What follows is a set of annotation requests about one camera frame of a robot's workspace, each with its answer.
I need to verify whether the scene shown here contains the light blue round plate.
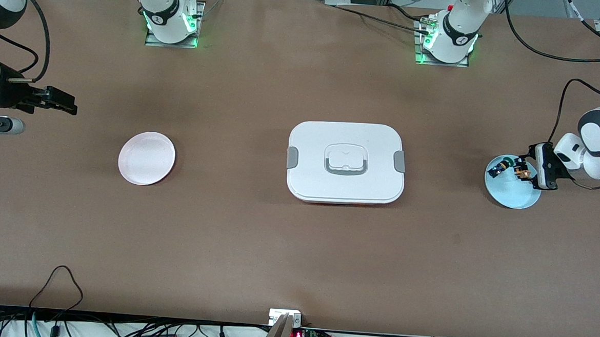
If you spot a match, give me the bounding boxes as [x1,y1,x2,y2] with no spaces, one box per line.
[483,154,544,211]

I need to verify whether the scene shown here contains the pale pink round plate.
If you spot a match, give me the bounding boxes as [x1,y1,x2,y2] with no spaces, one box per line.
[117,130,177,188]

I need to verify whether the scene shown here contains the white lidded container box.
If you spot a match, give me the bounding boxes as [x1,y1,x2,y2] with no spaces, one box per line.
[284,119,409,208]

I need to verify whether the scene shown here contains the small white box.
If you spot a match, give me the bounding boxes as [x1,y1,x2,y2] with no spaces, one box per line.
[268,308,303,328]

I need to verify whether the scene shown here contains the green blue switch module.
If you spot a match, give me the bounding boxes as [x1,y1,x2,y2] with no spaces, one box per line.
[487,155,516,180]

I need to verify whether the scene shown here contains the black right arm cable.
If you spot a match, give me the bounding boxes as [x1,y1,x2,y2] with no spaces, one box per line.
[0,0,54,84]

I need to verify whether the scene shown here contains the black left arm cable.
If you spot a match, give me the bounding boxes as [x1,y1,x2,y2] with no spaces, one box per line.
[496,0,600,149]

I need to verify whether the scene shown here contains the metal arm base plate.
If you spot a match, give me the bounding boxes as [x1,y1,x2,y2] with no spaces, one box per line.
[412,18,472,68]
[144,0,207,49]

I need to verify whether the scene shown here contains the black looped thin cable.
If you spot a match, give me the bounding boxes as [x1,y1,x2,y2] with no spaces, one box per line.
[28,263,86,314]

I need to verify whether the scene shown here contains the black cable to arm base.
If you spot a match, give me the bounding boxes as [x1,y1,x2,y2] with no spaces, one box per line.
[333,1,435,35]

